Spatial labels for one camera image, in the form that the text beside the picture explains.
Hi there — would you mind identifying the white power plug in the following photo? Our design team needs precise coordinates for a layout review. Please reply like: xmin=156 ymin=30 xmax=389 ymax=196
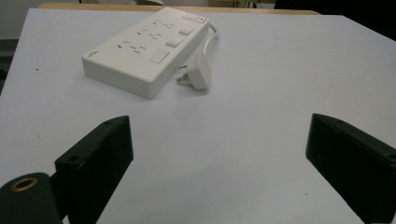
xmin=177 ymin=51 xmax=212 ymax=91

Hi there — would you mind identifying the white power strip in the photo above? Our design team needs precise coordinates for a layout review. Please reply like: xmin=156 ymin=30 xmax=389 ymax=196
xmin=81 ymin=6 xmax=211 ymax=101

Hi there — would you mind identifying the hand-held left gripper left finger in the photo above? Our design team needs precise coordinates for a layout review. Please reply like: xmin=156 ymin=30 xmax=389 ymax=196
xmin=54 ymin=115 xmax=134 ymax=224

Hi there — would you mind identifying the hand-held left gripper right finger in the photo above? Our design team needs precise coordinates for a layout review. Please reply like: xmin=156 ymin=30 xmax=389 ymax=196
xmin=304 ymin=113 xmax=396 ymax=224

